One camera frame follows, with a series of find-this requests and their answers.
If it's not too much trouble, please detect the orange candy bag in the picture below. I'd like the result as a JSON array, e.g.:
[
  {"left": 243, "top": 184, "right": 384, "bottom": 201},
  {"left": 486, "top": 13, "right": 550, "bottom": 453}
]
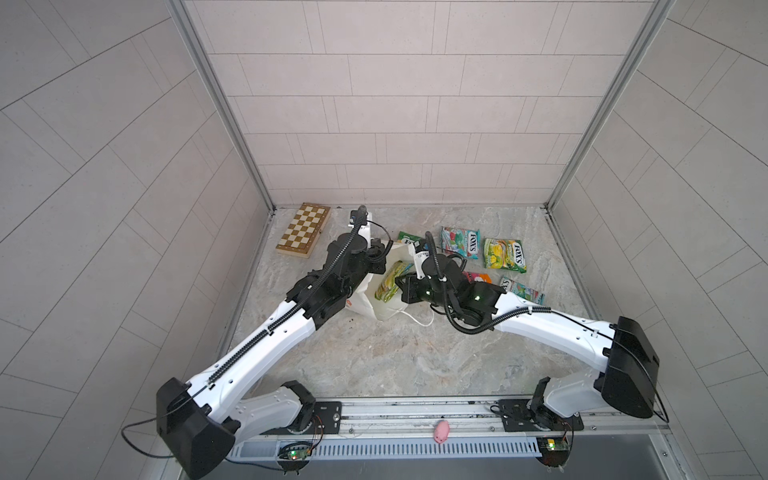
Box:
[{"left": 464, "top": 272, "right": 493, "bottom": 283}]

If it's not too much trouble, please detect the white paper bag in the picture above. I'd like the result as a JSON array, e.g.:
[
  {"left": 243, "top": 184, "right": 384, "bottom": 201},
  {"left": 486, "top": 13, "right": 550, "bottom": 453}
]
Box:
[{"left": 346, "top": 242, "right": 434, "bottom": 327}]

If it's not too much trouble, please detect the teal mint candy bag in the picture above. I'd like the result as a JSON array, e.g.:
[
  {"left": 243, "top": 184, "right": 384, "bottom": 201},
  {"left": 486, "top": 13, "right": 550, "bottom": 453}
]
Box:
[{"left": 440, "top": 227, "right": 481, "bottom": 260}]

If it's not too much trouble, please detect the yellow green candy bag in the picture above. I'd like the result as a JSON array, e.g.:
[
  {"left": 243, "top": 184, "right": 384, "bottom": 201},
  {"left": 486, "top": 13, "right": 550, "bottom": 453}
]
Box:
[
  {"left": 374, "top": 260, "right": 413, "bottom": 302},
  {"left": 483, "top": 238, "right": 527, "bottom": 273}
]

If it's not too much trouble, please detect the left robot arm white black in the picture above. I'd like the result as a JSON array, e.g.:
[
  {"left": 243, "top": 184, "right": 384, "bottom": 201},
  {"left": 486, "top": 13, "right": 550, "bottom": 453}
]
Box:
[{"left": 155, "top": 232, "right": 394, "bottom": 479}]

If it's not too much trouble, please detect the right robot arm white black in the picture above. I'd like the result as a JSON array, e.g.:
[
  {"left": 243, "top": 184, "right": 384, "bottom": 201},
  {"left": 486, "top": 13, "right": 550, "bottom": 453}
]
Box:
[{"left": 395, "top": 252, "right": 668, "bottom": 431}]

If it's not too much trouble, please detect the wooden chessboard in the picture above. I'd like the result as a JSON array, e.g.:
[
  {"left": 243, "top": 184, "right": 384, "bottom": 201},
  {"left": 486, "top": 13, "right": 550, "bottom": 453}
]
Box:
[{"left": 276, "top": 203, "right": 331, "bottom": 258}]

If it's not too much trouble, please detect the left circuit board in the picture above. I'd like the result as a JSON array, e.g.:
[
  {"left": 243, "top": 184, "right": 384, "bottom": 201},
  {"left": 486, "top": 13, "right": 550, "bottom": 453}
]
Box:
[{"left": 276, "top": 441, "right": 314, "bottom": 474}]

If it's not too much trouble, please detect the circuit board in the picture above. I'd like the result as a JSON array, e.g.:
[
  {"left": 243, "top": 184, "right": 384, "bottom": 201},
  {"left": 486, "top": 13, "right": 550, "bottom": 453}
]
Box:
[
  {"left": 276, "top": 441, "right": 314, "bottom": 474},
  {"left": 536, "top": 437, "right": 571, "bottom": 468}
]

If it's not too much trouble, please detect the right circuit board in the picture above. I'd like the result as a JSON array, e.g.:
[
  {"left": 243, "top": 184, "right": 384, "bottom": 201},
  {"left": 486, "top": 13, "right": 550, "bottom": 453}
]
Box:
[{"left": 536, "top": 437, "right": 571, "bottom": 468}]

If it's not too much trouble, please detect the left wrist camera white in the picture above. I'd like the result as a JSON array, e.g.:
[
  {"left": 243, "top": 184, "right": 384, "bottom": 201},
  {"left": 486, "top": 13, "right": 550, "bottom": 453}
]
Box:
[{"left": 353, "top": 205, "right": 371, "bottom": 246}]

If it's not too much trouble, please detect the pink eraser on rail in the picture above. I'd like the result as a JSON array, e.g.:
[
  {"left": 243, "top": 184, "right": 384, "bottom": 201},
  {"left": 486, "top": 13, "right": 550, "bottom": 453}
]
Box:
[{"left": 433, "top": 420, "right": 450, "bottom": 444}]

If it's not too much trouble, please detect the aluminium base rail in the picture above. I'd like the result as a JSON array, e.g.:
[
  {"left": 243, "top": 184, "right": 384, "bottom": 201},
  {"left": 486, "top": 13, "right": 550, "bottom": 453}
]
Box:
[{"left": 224, "top": 396, "right": 660, "bottom": 464}]

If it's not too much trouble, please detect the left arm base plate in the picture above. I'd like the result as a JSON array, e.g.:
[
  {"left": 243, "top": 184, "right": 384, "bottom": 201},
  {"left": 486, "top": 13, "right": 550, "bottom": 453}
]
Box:
[{"left": 263, "top": 401, "right": 342, "bottom": 435}]

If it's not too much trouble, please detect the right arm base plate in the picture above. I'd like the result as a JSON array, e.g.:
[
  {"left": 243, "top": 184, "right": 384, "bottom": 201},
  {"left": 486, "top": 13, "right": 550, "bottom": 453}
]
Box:
[{"left": 490, "top": 399, "right": 584, "bottom": 433}]

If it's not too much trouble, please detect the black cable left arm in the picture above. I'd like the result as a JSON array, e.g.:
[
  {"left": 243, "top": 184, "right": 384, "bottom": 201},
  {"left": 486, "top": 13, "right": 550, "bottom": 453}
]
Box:
[{"left": 119, "top": 413, "right": 283, "bottom": 472}]

